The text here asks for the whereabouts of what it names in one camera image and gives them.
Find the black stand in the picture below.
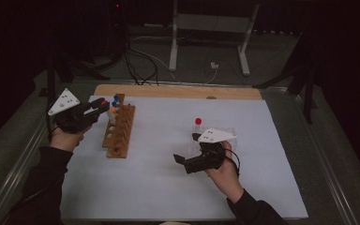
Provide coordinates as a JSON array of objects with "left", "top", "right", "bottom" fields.
[
  {"left": 252, "top": 31, "right": 322, "bottom": 125},
  {"left": 37, "top": 46, "right": 111, "bottom": 113}
]

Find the bundle of black cables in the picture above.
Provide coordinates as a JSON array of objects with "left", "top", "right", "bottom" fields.
[{"left": 118, "top": 31, "right": 160, "bottom": 86}]

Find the person's left hand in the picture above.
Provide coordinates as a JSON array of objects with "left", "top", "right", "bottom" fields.
[{"left": 49, "top": 127, "right": 85, "bottom": 153}]

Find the wooden test tube rack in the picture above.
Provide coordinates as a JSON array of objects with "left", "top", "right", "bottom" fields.
[{"left": 101, "top": 93, "right": 137, "bottom": 159}]

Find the right hand-held gripper black cable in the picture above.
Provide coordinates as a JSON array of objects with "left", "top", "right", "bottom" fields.
[{"left": 223, "top": 148, "right": 242, "bottom": 178}]

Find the left hand-held gripper black cable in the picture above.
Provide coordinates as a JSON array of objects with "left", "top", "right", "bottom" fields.
[{"left": 45, "top": 109, "right": 60, "bottom": 143}]

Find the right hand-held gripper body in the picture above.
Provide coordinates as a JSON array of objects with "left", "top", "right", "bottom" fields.
[{"left": 184, "top": 127, "right": 237, "bottom": 174}]

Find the clear plastic test tube rack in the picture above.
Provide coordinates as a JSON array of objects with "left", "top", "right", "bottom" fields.
[{"left": 190, "top": 126, "right": 238, "bottom": 156}]

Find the person's right hand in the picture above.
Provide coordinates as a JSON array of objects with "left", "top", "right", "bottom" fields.
[{"left": 204, "top": 141, "right": 245, "bottom": 204}]

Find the white table mat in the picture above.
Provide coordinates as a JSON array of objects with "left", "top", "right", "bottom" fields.
[{"left": 59, "top": 95, "right": 309, "bottom": 221}]

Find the white cable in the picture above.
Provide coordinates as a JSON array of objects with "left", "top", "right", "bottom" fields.
[{"left": 130, "top": 46, "right": 219, "bottom": 85}]

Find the hand-held gripper black cable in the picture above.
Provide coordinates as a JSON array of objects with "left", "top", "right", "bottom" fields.
[
  {"left": 45, "top": 109, "right": 60, "bottom": 143},
  {"left": 223, "top": 148, "right": 242, "bottom": 178}
]

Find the white metal stand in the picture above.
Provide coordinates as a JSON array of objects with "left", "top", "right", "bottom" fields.
[{"left": 168, "top": 0, "right": 261, "bottom": 77}]

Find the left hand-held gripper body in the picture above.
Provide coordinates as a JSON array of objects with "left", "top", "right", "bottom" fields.
[{"left": 47, "top": 88, "right": 101, "bottom": 134}]

